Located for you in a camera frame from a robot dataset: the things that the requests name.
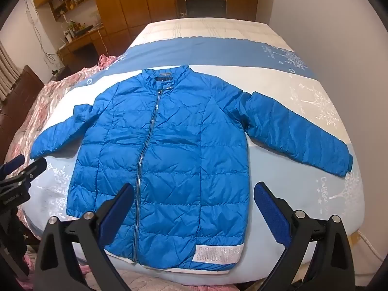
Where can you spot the blue puffer jacket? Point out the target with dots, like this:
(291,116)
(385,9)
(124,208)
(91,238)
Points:
(182,157)

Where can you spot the blue and white bed sheet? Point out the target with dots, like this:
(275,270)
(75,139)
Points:
(212,51)

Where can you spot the wooden wardrobe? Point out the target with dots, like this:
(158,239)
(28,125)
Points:
(130,0)

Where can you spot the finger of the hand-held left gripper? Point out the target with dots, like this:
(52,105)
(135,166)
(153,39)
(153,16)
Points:
(35,169)
(15,162)

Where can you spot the beige curtain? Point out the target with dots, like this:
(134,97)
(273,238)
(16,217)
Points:
(7,72)

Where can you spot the dark wooden headboard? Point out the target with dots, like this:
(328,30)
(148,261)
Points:
(21,97)

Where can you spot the black flat screen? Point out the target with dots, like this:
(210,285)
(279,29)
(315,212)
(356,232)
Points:
(206,8)

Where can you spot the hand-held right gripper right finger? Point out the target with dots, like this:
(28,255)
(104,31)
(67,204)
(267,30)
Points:
(272,215)

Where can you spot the wooden desk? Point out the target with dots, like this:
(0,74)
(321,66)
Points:
(88,45)

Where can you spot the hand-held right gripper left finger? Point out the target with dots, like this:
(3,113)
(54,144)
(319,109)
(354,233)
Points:
(116,216)

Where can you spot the small potted plant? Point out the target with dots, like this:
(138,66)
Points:
(72,25)

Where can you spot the pink floral quilt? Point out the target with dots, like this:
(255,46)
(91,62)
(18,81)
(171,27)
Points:
(51,97)

